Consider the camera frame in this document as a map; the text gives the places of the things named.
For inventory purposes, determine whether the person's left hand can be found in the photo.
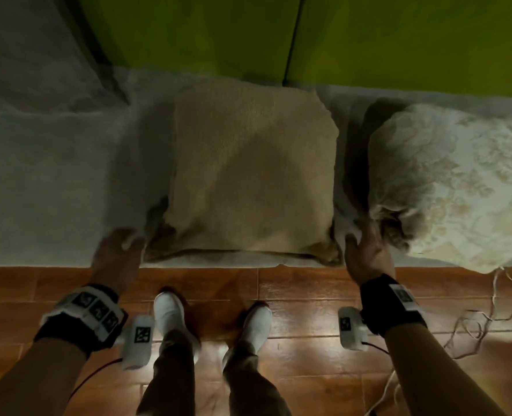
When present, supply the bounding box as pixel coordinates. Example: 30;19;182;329
91;228;146;296

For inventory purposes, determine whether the person's right hand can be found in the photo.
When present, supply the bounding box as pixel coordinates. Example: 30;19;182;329
344;218;396;287

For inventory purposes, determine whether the person's left forearm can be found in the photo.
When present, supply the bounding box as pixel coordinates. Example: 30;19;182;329
0;337;88;416

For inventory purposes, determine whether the person's right forearm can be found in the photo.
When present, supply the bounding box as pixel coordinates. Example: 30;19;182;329
383;322;507;416

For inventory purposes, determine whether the person's left white shoe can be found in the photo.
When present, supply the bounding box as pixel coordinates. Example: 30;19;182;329
153;291;202;358

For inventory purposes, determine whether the person's white shoe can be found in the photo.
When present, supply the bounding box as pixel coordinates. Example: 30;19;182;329
153;291;202;358
222;303;274;369

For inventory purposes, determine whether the grey sofa cover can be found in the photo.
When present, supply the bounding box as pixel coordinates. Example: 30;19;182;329
0;65;512;270

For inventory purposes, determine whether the cream floral cushion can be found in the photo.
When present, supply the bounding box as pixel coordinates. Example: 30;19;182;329
366;102;512;274

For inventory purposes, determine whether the beige knitted cushion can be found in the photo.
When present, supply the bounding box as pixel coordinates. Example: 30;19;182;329
144;78;343;267

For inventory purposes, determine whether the person's right white shoe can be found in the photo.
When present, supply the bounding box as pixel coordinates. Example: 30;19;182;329
222;303;274;369

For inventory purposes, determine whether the person's left trouser leg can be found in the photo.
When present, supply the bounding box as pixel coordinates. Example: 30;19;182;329
136;330;197;416

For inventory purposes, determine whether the person's trouser leg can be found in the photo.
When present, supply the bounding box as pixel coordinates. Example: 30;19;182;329
136;330;197;416
222;341;292;416

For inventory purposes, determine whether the person's right trouser leg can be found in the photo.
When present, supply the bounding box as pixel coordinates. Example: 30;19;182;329
222;341;292;416

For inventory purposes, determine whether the grey sofa cushion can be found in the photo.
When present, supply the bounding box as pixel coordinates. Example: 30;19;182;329
0;0;130;114

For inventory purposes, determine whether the green panel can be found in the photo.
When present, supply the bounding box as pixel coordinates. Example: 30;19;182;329
285;0;512;99
75;0;303;83

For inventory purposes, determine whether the black right wrist strap with marker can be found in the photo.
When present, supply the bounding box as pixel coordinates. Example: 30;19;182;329
359;273;428;337

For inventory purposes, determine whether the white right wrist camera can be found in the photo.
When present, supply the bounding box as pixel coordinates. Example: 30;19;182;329
338;306;370;352

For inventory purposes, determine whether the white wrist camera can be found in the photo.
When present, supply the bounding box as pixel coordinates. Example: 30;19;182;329
121;315;156;371
338;306;370;352

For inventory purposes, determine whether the black left wrist strap with markers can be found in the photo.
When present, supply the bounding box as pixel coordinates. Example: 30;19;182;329
34;283;129;359

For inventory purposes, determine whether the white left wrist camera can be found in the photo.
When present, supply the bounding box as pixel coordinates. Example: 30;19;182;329
121;315;156;371

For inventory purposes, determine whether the black left camera cable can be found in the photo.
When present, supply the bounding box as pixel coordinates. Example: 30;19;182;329
67;358;125;404

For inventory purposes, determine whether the thin white cord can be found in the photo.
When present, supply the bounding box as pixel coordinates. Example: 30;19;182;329
363;268;512;416

